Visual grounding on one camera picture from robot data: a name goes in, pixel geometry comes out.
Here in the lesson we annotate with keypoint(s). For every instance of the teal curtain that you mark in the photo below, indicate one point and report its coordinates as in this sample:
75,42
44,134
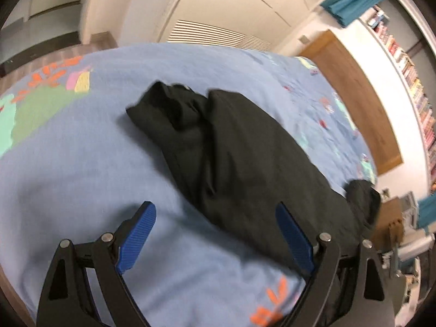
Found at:
427,211
354,0

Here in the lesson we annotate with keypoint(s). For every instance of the black garment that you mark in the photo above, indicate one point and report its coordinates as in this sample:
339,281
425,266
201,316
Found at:
238,163

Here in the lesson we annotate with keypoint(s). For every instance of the wooden nightstand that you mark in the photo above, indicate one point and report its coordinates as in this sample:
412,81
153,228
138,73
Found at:
388,214

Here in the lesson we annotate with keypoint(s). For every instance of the row of books on shelf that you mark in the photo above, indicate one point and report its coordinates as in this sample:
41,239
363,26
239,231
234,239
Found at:
419,92

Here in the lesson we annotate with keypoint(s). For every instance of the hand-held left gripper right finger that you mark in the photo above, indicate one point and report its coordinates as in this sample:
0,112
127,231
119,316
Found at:
294,238

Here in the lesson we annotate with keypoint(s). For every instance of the wooden headboard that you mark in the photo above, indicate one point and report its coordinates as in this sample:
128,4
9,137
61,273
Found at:
357,102

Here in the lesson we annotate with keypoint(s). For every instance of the white wardrobe with vent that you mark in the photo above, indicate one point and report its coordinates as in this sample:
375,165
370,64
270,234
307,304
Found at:
238,6

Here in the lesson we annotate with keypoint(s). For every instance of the blue printed blanket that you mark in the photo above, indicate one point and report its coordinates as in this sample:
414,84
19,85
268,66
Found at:
85,163

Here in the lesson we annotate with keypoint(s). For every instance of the white wall switch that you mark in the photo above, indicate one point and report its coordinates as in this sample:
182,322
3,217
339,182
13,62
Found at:
303,39

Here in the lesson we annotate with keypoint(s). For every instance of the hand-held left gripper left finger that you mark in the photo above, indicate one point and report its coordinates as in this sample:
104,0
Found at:
136,235

